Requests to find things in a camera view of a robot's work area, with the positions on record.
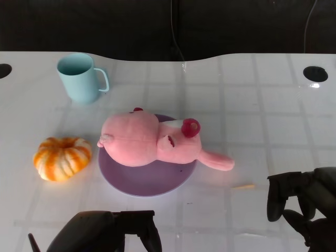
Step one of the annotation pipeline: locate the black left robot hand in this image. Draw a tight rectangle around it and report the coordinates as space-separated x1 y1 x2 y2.
46 209 163 252

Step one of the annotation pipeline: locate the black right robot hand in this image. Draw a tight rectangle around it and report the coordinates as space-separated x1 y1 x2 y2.
267 167 336 252

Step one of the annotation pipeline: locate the pink plush doll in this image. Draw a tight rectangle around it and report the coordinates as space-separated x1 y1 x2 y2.
96 107 236 173

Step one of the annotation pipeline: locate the purple plastic plate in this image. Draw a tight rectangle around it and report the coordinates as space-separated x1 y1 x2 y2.
98 113 198 197

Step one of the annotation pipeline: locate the thin black antenna rod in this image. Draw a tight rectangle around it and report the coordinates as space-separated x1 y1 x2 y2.
28 233 40 252

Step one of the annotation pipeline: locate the orange white striped pumpkin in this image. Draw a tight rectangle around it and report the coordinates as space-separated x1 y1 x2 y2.
33 136 93 182

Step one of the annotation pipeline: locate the black table grommet hole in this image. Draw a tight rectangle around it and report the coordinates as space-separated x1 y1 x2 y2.
302 66 329 81
0 63 13 79

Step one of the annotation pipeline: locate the light blue mug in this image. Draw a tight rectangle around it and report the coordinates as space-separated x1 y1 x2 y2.
56 52 110 104

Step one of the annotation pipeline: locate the thin grey hanging cable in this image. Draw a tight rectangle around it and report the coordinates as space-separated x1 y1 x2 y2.
303 0 317 54
169 0 186 63

